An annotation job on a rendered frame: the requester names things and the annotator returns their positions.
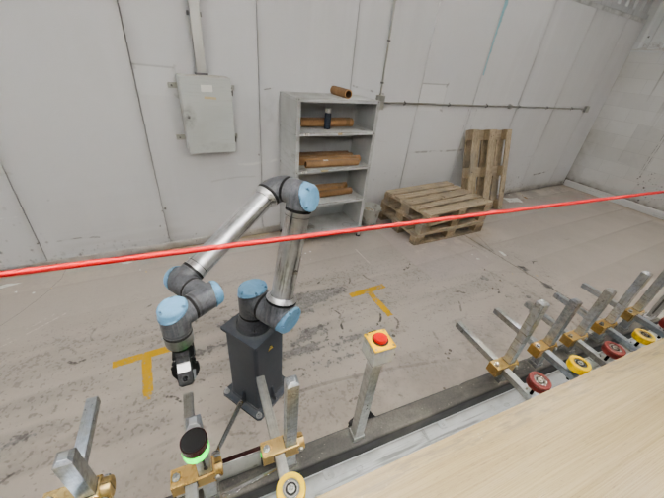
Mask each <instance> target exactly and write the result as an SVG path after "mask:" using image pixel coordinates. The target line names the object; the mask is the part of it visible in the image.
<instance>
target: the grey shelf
mask: <svg viewBox="0 0 664 498"><path fill-rule="evenodd" d="M353 105H354V108H353ZM379 107H380V101H379V100H375V99H372V98H368V97H364V96H361V95H353V94H352V97H351V98H350V99H346V98H343V97H340V96H337V95H333V94H331V93H309V92H287V91H280V176H283V175H286V176H292V177H294V178H297V179H299V180H302V181H306V182H309V183H310V184H313V185H317V184H329V183H341V182H344V181H345V182H347V184H348V187H352V189H353V192H352V194H345V195H337V196H330V197H322V198H319V204H318V206H317V207H316V210H315V211H312V212H311V215H310V217H309V222H308V226H307V230H306V233H315V232H323V231H331V230H339V229H347V228H356V227H361V224H362V217H363V211H364V205H365V199H366V192H367V186H368V180H369V174H370V168H371V162H372V156H373V150H374V138H375V132H376V125H377V119H378V113H379ZM326 108H331V118H352V119H353V120H354V124H353V126H330V129H324V126H300V118H324V117H325V109H326ZM352 114H353V115H352ZM349 138H350V141H349ZM348 147H349V149H348ZM343 150H348V151H349V152H352V153H353V155H360V156H361V161H360V163H359V165H353V166H337V167H320V168H305V167H304V165H299V152H316V151H343ZM294 162H295V163H294ZM345 172H346V174H345ZM285 207H286V203H284V202H281V203H280V232H282V228H283V222H284V216H285Z"/></svg>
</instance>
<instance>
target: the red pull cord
mask: <svg viewBox="0 0 664 498"><path fill-rule="evenodd" d="M662 193H664V191H656V192H648V193H640V194H632V195H623V196H615V197H607V198H599V199H592V200H583V201H575V202H567V203H559V204H550V205H542V206H534V207H518V208H510V209H502V210H494V211H486V212H478V213H470V214H462V215H454V216H445V217H437V218H429V219H421V220H412V221H404V222H396V223H389V224H380V225H372V226H364V227H356V228H347V229H339V230H331V231H323V232H315V233H306V234H299V235H291V236H283V237H274V238H266V239H258V240H250V241H241V242H233V243H225V244H217V245H209V246H201V247H193V248H185V249H177V250H168V251H160V252H152V253H144V254H135V255H127V256H120V257H112V258H103V259H95V260H87V261H79V262H70V263H62V264H54V265H46V266H38V267H29V268H22V269H14V270H6V271H0V278H4V277H12V276H20V275H27V274H34V273H42V272H50V271H58V270H66V269H74V268H81V267H89V266H97V265H105V264H113V263H120V262H127V261H135V260H143V259H151V258H159V257H167V256H175V255H182V254H190V253H198V252H206V251H213V250H221V249H228V248H236V247H244V246H252V245H260V244H268V243H275V242H283V241H291V240H298V239H306V238H314V237H321V236H329V235H337V234H345V233H353V232H361V231H368V230H376V229H384V228H391V227H399V226H407V225H415V224H422V223H430V222H438V221H446V220H454V219H462V218H469V217H477V216H485V215H492V214H500V213H508V212H515V211H523V210H531V209H539V208H554V207H561V206H569V205H577V204H585V203H592V202H600V201H607V200H615V199H623V198H631V197H639V196H647V195H655V194H662Z"/></svg>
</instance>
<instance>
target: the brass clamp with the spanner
mask: <svg viewBox="0 0 664 498"><path fill-rule="evenodd" d="M211 468H212V471H211V472H209V473H206V474H203V475H201V476H199V474H198V471H197V468H196V465H195V464H187V465H184V466H181V467H179V468H176V469H173V470H171V471H170V490H171V493H172V495H173V497H176V496H179V495H181V494H184V493H185V486H187V485H190V484H193V483H195V482H197V483H198V488H199V487H202V486H205V485H207V484H210V483H212V482H215V481H217V480H219V479H220V478H221V477H222V476H223V464H222V457H221V456H218V457H214V456H211ZM176 472H177V473H179V474H180V479H179V480H178V481H177V482H173V481H172V476H173V474H174V473H176Z"/></svg>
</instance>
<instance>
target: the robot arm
mask: <svg viewBox="0 0 664 498"><path fill-rule="evenodd" d="M281 202H284V203H286V207H285V216H284V222H283V228H282V233H281V237H283V236H291V235H299V234H306V230H307V226H308V222H309V217H310V215H311V212H312V211H315V210H316V207H317V206H318V204H319V191H318V189H317V187H316V186H315V185H313V184H310V183H309V182H306V181H302V180H299V179H297V178H294V177H292V176H286V175H283V176H276V177H273V178H270V179H267V180H265V181H263V182H262V183H260V184H259V185H258V186H257V187H256V193H255V194H254V195H253V196H252V197H251V198H250V199H249V200H248V201H247V202H246V203H245V204H244V205H243V206H242V207H241V208H240V209H239V210H238V211H237V212H236V213H235V214H234V215H233V216H232V217H231V218H230V219H229V220H228V221H227V222H226V223H225V224H224V225H223V226H222V227H221V228H220V229H219V230H218V231H217V232H216V233H215V234H214V235H213V236H212V237H211V238H210V239H209V240H208V241H207V242H206V243H205V244H204V245H202V246H209V245H217V244H225V243H233V242H237V241H238V240H239V239H240V238H241V237H242V236H243V235H244V234H245V233H246V232H247V231H248V230H249V228H250V227H251V226H252V225H253V224H254V223H255V222H256V221H257V220H258V219H259V218H260V217H261V216H262V215H263V214H264V213H265V212H266V211H267V210H268V209H269V208H270V207H275V206H276V205H277V204H278V203H281ZM304 240H305V239H298V240H291V241H283V242H280V245H279V251H278V256H277V262H276V268H275V273H274V278H273V284H272V290H270V291H268V286H267V283H266V282H265V281H263V280H260V279H251V280H247V281H245V282H243V283H242V284H241V285H240V286H239V287H238V290H237V296H238V307H239V315H238V318H237V320H236V327H237V330H238V331H239V332H240V333H241V334H242V335H244V336H248V337H256V336H260V335H263V334H265V333H266V332H267V331H269V329H270V328H272V329H274V330H275V331H278V332H280V333H282V334H285V333H288V332H289V331H291V330H292V329H293V327H294V326H295V324H296V323H297V321H298V319H299V317H300V314H301V310H300V308H299V307H297V306H295V305H296V296H295V295H294V289H295V285H296V280H297V275H298V270H299V265H300V260H301V255H302V250H303V245H304ZM229 249H230V248H228V249H221V250H213V251H206V252H198V253H194V254H193V255H192V256H191V257H190V258H189V259H188V260H187V261H185V262H184V263H183V264H182V265H181V266H174V267H172V268H170V269H169V270H168V271H167V272H166V273H165V275H164V278H163V284H164V286H165V287H166V288H167V289H168V290H169V291H170V292H173V293H174V294H175V295H177V296H171V297H168V298H166V299H164V300H163V301H161V302H160V303H159V305H158V306H157V308H156V315H157V322H158V323H159V326H160V330H161V333H162V336H163V337H162V338H161V340H164V344H165V346H166V348H167V349H168V350H169V351H171V352H172V360H173V361H174V362H173V363H172V366H173V367H171V371H172V376H173V377H174V378H175V379H176V380H177V381H178V383H179V386H181V387H184V386H188V385H191V384H193V383H194V382H195V379H196V377H197V375H198V373H199V370H200V363H199V361H196V357H194V355H195V354H196V350H195V345H194V339H195V337H194V332H193V327H192V323H193V322H194V321H196V320H197V319H199V318H200V317H202V316H203V315H205V314H206V313H208V312H209V311H211V310H212V309H214V308H215V307H218V306H219V305H220V304H221V303H223V301H224V293H223V290H222V288H221V286H220V285H219V284H218V283H217V282H216V281H208V283H205V282H204V281H202V279H203V278H204V277H205V275H206V274H207V273H208V271H209V270H210V269H211V268H212V267H213V266H214V265H215V264H216V263H217V262H218V261H219V260H220V259H221V258H222V257H223V256H224V255H225V254H226V253H227V252H228V250H229ZM192 344H193V346H192Z"/></svg>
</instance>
